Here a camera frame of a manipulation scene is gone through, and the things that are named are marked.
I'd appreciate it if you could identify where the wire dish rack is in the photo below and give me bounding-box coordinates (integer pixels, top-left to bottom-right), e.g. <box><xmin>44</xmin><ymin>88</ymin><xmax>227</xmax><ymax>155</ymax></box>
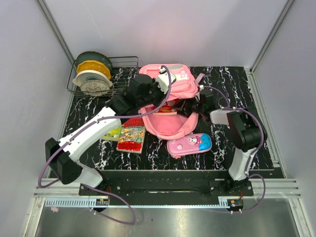
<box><xmin>67</xmin><ymin>56</ymin><xmax>139</xmax><ymax>97</ymax></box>

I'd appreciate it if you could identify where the speckled grey plate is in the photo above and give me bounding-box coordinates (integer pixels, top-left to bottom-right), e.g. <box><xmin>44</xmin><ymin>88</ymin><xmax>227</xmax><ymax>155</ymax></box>
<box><xmin>80</xmin><ymin>79</ymin><xmax>111</xmax><ymax>96</ymax></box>

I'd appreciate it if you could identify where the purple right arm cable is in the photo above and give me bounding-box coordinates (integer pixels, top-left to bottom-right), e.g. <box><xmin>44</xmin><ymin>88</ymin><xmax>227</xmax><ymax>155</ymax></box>
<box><xmin>198</xmin><ymin>85</ymin><xmax>269</xmax><ymax>213</ymax></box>

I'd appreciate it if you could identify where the white plate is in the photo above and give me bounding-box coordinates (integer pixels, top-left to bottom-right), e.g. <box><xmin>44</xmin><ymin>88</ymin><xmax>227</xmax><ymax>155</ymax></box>
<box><xmin>72</xmin><ymin>70</ymin><xmax>113</xmax><ymax>87</ymax></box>

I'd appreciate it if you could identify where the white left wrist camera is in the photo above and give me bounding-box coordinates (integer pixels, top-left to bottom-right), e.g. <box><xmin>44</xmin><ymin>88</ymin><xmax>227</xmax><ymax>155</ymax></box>
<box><xmin>155</xmin><ymin>66</ymin><xmax>176</xmax><ymax>94</ymax></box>

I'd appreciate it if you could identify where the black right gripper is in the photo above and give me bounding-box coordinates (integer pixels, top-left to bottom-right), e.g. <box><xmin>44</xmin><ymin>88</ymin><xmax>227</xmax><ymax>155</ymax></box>
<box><xmin>171</xmin><ymin>92</ymin><xmax>205</xmax><ymax>119</ymax></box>

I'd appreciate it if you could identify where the pink student backpack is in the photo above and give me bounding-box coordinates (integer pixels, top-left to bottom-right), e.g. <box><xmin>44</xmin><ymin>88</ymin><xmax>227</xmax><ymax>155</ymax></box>
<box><xmin>142</xmin><ymin>64</ymin><xmax>198</xmax><ymax>140</ymax></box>

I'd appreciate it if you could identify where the yellow plate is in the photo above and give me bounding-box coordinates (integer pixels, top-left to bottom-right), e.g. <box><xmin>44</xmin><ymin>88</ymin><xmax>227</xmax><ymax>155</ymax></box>
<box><xmin>76</xmin><ymin>60</ymin><xmax>112</xmax><ymax>79</ymax></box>

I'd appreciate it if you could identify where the green book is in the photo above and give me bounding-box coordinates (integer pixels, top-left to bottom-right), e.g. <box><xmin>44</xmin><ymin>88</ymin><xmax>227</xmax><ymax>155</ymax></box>
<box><xmin>101</xmin><ymin>125</ymin><xmax>122</xmax><ymax>141</ymax></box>

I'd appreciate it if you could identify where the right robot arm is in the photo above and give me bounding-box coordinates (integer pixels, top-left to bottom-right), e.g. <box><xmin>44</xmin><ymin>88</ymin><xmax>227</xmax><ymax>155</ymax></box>
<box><xmin>172</xmin><ymin>89</ymin><xmax>267</xmax><ymax>196</ymax></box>

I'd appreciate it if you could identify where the red treehouse book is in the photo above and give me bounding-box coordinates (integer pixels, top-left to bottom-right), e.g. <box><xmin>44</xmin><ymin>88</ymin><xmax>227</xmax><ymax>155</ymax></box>
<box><xmin>117</xmin><ymin>118</ymin><xmax>146</xmax><ymax>154</ymax></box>

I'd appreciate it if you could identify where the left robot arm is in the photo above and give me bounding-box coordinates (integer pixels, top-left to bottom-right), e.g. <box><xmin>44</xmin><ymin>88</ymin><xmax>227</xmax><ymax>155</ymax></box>
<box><xmin>45</xmin><ymin>71</ymin><xmax>176</xmax><ymax>196</ymax></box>

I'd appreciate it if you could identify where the pink cat pencil case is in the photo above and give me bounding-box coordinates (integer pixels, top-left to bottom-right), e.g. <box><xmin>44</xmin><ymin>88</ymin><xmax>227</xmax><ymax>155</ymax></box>
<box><xmin>166</xmin><ymin>133</ymin><xmax>212</xmax><ymax>158</ymax></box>

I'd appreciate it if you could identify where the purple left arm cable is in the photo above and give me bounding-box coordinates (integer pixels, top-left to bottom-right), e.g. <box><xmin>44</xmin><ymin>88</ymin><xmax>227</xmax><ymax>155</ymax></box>
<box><xmin>37</xmin><ymin>64</ymin><xmax>172</xmax><ymax>225</ymax></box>

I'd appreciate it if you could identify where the dark green plate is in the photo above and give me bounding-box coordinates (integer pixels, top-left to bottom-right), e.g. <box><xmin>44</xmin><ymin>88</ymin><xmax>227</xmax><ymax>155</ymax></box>
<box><xmin>75</xmin><ymin>51</ymin><xmax>113</xmax><ymax>72</ymax></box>

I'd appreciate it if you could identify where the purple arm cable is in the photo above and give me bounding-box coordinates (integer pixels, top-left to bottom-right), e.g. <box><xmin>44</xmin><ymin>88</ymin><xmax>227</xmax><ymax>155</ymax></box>
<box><xmin>198</xmin><ymin>85</ymin><xmax>269</xmax><ymax>213</ymax></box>
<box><xmin>37</xmin><ymin>64</ymin><xmax>172</xmax><ymax>225</ymax></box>

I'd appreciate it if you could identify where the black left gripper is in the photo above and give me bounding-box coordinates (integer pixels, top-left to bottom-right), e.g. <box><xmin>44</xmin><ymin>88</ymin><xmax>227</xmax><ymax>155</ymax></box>
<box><xmin>138</xmin><ymin>78</ymin><xmax>170</xmax><ymax>109</ymax></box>

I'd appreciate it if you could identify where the red white book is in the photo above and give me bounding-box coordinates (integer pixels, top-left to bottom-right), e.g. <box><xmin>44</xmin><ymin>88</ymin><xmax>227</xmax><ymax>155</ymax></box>
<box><xmin>153</xmin><ymin>99</ymin><xmax>180</xmax><ymax>116</ymax></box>

